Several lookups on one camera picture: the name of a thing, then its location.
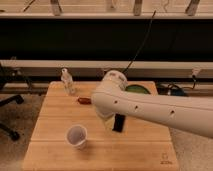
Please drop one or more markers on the green ceramic bowl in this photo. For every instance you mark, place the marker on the green ceramic bowl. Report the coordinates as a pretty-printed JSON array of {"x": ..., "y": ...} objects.
[{"x": 137, "y": 89}]

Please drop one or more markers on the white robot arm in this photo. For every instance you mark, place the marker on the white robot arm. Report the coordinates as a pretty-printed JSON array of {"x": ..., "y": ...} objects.
[{"x": 194, "y": 115}]

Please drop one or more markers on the red chili pepper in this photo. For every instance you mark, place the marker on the red chili pepper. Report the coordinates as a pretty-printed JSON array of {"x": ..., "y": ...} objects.
[{"x": 84, "y": 100}]

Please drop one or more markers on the clear plastic water bottle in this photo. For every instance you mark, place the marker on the clear plastic water bottle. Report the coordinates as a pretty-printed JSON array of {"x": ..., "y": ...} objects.
[{"x": 67, "y": 80}]

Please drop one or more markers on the black smartphone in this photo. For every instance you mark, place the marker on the black smartphone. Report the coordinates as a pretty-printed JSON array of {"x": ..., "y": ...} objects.
[{"x": 119, "y": 123}]

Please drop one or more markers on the blue box on floor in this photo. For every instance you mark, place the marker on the blue box on floor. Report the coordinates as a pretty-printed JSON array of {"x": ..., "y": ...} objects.
[{"x": 178, "y": 92}]

